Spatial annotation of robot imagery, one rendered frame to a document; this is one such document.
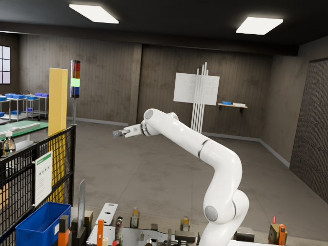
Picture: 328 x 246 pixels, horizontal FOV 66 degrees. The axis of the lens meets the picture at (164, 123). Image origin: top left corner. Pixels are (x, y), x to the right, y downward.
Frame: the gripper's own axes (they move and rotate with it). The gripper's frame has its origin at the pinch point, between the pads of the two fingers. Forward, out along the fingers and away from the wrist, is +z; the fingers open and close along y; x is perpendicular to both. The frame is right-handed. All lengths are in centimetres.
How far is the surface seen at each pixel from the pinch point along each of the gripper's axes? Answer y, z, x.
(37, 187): -3, 68, -21
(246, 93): 890, 74, 111
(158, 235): 38, 14, -67
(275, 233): 82, -50, -83
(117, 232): 7, 19, -53
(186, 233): 22, -15, -59
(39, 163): -2, 63, -7
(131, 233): 29, 29, -62
